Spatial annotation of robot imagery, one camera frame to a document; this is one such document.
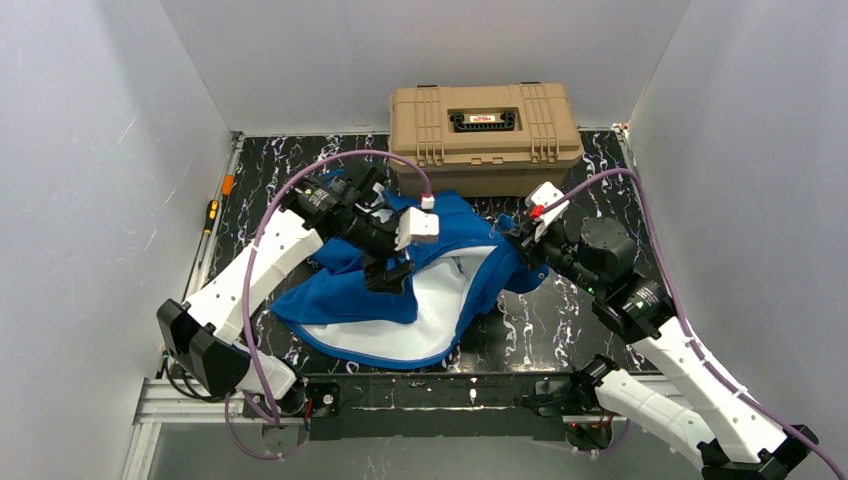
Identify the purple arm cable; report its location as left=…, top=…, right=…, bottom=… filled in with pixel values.
left=223, top=149, right=435, bottom=462
left=529, top=166, right=848, bottom=480

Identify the orange handled screwdriver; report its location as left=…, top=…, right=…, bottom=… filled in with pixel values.
left=221, top=174, right=234, bottom=197

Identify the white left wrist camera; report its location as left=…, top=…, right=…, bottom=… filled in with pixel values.
left=395, top=207, right=440, bottom=251

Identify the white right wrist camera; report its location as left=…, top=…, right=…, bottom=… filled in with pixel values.
left=525, top=182, right=571, bottom=242

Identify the blue zip jacket white lining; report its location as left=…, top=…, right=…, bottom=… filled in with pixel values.
left=271, top=190, right=549, bottom=370

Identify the yellow black handled screwdriver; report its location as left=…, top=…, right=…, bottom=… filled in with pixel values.
left=202, top=199, right=220, bottom=235

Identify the tan plastic toolbox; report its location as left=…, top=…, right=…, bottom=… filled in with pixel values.
left=389, top=82, right=584, bottom=198

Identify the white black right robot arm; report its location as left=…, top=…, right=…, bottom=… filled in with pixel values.
left=497, top=216, right=818, bottom=479

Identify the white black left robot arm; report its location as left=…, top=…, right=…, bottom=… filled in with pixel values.
left=156, top=161, right=412, bottom=402

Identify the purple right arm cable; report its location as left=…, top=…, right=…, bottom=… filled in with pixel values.
left=529, top=166, right=848, bottom=480

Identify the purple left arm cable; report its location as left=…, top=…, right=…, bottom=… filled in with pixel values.
left=223, top=149, right=435, bottom=462

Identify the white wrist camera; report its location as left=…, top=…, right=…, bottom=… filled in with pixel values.
left=395, top=207, right=440, bottom=251
left=525, top=182, right=571, bottom=242

